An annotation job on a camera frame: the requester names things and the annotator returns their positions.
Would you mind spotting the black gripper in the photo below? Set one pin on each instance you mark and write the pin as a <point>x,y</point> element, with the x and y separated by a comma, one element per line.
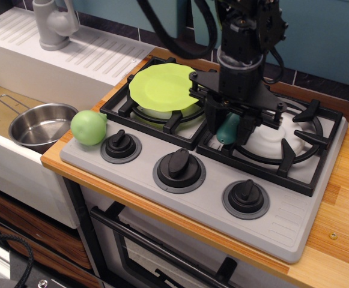
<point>237,88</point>

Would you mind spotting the dark green toy cucumber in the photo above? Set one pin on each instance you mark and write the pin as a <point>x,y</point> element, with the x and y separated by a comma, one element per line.
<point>227,132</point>

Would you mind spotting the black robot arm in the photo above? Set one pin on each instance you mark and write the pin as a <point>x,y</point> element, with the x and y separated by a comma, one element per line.
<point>251,29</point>

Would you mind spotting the lime green plastic plate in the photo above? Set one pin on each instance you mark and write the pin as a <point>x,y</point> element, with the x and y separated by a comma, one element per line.
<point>163,87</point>

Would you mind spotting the light green toy pear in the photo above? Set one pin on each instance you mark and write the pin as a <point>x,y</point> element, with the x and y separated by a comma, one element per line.
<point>89,127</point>

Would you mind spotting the small stainless steel pot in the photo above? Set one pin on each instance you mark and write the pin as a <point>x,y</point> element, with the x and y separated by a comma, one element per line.
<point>40,127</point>

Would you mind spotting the white toy sink unit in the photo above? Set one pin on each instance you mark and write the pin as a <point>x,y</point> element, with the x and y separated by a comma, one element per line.
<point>80,75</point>

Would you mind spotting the white left burner cap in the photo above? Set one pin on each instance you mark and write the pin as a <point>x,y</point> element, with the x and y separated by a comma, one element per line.
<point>192,112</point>

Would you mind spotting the white burner cap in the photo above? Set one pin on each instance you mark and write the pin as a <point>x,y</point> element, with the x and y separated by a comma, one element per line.
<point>192,112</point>
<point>267,142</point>

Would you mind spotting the white right burner cap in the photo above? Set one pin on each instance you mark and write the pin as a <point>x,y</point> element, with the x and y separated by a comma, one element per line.
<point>267,142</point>

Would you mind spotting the black left burner grate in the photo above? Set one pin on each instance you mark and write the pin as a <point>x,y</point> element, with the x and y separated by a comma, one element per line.
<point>120,108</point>

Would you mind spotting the black burner grate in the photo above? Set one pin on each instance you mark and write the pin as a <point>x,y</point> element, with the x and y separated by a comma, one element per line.
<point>120,108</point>
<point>323,131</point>

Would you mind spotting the black right burner grate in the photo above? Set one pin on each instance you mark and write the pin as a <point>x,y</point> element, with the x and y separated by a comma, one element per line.
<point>323,131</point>

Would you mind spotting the black middle stove knob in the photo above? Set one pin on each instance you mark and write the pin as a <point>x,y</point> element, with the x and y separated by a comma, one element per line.
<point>179,172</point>

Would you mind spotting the black stove knob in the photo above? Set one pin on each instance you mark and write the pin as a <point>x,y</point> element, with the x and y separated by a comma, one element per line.
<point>120,148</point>
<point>179,172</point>
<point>246,200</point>

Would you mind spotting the black right stove knob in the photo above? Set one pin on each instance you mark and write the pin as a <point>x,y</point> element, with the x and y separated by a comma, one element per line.
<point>246,200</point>

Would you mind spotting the grey toy stove top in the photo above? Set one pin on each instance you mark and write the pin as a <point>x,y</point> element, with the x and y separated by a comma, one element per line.
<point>281,232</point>

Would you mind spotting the black left stove knob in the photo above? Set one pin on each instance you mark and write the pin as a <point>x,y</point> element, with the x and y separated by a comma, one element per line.
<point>120,148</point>

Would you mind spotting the grey toy faucet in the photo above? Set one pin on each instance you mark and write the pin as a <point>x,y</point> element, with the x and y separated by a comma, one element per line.
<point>54,27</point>

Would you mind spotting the wood grain drawer front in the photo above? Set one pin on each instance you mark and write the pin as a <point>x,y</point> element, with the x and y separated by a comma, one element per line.
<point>44,230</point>

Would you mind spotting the black oven door handle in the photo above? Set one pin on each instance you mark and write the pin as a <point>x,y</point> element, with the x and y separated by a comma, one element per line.
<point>219,280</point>

